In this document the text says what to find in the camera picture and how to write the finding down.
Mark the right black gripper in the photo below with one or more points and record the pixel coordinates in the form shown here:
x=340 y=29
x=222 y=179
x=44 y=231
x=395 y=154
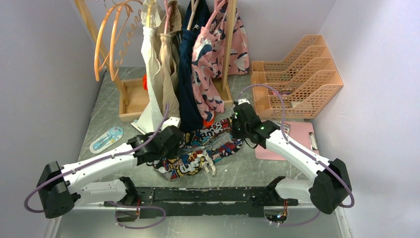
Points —
x=236 y=134

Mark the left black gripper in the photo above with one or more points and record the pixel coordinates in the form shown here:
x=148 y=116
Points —
x=173 y=152

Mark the comic print shorts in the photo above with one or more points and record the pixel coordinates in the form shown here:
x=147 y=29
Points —
x=201 y=149

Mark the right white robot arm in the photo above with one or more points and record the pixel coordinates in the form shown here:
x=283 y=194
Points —
x=328 y=183

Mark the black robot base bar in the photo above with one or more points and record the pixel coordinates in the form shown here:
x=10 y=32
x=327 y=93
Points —
x=211 y=201

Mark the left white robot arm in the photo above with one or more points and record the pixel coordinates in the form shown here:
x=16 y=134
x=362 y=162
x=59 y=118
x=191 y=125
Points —
x=61 y=188

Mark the orange hanger inner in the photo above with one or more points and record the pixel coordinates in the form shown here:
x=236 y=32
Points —
x=126 y=21

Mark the orange hanger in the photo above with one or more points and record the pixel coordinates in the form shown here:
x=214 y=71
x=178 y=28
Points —
x=102 y=40
x=126 y=21

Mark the orange hanger outer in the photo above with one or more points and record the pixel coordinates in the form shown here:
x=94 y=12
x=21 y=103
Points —
x=102 y=40

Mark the white hanging garment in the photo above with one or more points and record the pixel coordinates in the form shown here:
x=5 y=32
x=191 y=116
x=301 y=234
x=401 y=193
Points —
x=151 y=16

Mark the navy hanging garment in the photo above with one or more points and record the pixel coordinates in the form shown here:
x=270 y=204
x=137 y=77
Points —
x=197 y=15

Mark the marker pen set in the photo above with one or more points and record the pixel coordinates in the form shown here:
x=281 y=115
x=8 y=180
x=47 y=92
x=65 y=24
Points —
x=286 y=126

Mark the wooden clothes rack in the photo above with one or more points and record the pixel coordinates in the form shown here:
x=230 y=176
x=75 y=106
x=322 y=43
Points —
x=133 y=97

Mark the beige hanging garment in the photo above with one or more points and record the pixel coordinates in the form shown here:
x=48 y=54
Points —
x=168 y=37

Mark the blue toothbrush package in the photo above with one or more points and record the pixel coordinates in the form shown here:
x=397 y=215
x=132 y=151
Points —
x=107 y=139

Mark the orange plastic file organizer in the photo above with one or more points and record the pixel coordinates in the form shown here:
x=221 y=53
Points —
x=300 y=85

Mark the pink floral hanging garment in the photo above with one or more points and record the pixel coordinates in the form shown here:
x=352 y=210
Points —
x=208 y=56

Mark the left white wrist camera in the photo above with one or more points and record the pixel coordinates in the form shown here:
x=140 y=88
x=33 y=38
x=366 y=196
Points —
x=171 y=121

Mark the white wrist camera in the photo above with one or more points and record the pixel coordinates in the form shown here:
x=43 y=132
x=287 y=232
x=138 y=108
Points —
x=241 y=101
x=171 y=121

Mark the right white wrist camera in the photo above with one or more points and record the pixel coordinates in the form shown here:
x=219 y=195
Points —
x=241 y=101

